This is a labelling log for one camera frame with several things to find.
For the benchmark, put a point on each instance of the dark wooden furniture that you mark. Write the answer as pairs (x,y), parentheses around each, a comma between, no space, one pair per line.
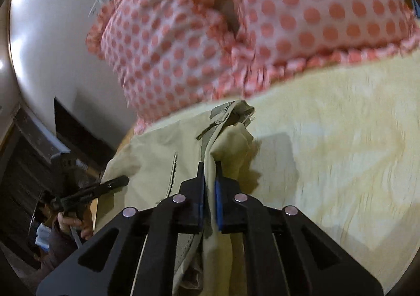
(23,158)

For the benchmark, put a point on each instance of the khaki pants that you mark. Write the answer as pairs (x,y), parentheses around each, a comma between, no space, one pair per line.
(147,158)

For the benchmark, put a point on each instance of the person's left forearm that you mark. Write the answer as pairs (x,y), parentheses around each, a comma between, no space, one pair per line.
(57,246)

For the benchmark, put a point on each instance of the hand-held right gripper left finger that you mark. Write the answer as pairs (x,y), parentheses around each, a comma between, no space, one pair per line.
(200,205)

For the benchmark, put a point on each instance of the person's left hand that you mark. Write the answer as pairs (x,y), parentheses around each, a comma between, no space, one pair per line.
(86,228)

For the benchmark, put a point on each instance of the light blue cloth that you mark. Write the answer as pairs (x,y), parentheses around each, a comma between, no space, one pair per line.
(43,235)

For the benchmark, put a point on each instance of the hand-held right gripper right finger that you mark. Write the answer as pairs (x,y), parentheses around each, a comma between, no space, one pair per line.
(219,209)

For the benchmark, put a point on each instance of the yellow blanket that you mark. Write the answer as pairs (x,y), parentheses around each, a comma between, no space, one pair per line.
(328,151)

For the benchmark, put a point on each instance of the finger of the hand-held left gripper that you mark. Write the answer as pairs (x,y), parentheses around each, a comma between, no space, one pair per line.
(98,188)

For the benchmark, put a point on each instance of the pink polka dot pillow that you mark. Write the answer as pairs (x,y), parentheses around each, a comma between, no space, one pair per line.
(164,53)
(315,4)

